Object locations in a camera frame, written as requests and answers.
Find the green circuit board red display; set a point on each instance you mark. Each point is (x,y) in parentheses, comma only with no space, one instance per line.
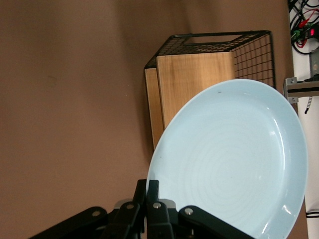
(305,33)

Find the light blue round plate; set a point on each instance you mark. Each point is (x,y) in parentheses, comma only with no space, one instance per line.
(224,161)

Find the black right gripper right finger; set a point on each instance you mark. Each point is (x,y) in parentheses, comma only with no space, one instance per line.
(154,191)

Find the wooden board basket insert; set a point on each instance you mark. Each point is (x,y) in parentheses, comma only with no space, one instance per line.
(194,74)

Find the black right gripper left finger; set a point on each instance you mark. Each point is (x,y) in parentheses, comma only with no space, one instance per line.
(140,191)

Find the grey metal camera bracket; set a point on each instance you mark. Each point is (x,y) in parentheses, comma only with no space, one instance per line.
(290,89)

